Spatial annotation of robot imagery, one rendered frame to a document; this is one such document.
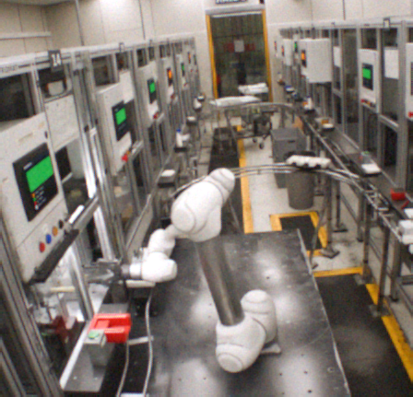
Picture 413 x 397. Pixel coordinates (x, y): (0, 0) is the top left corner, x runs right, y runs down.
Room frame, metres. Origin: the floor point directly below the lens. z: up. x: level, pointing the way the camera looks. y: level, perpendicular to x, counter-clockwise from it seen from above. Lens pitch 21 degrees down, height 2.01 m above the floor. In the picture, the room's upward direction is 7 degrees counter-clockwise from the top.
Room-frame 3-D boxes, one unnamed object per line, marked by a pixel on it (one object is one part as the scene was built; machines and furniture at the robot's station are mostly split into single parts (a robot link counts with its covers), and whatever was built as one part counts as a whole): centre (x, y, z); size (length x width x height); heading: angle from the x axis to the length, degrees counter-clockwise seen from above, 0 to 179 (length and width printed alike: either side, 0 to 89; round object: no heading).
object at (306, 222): (3.79, -0.90, 0.01); 1.00 x 0.55 x 0.01; 175
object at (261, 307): (1.48, -0.16, 0.85); 0.18 x 0.16 x 0.22; 151
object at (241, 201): (6.31, -0.37, 0.01); 5.85 x 0.59 x 0.01; 175
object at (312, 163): (3.46, -0.92, 0.84); 0.37 x 0.14 x 0.10; 53
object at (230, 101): (7.23, -0.67, 0.48); 0.88 x 0.56 x 0.96; 103
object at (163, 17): (10.13, 1.44, 1.65); 3.78 x 0.08 x 3.30; 85
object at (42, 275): (1.29, 0.55, 1.37); 0.36 x 0.04 x 0.04; 175
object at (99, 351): (1.23, 0.49, 0.97); 0.08 x 0.08 x 0.12; 85
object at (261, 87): (8.46, -1.20, 0.48); 0.84 x 0.58 x 0.97; 3
